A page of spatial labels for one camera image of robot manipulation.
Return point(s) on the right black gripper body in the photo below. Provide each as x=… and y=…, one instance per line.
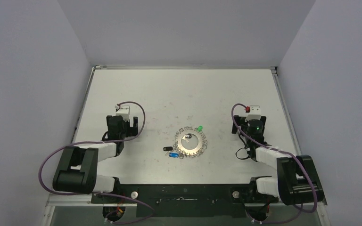
x=262, y=122

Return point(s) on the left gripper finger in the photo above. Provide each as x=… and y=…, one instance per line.
x=109, y=121
x=135, y=126

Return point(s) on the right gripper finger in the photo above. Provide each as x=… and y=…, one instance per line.
x=263, y=120
x=238, y=123

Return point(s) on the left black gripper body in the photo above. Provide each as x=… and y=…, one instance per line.
x=133, y=123

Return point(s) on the key with black tag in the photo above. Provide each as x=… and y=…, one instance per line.
x=167, y=149
x=186, y=137

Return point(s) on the key with blue tag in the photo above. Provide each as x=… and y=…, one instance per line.
x=176, y=155

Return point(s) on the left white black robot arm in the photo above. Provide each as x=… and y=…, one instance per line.
x=77, y=170

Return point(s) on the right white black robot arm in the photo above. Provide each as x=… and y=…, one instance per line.
x=296, y=181

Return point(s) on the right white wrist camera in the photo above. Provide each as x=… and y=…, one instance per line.
x=253, y=112

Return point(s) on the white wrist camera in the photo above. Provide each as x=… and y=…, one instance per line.
x=253, y=112
x=123, y=111

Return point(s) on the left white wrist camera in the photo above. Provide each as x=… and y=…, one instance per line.
x=123, y=111

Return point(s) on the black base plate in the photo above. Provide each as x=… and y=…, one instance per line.
x=194, y=208

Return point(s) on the aluminium frame rail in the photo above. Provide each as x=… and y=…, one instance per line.
x=71, y=199

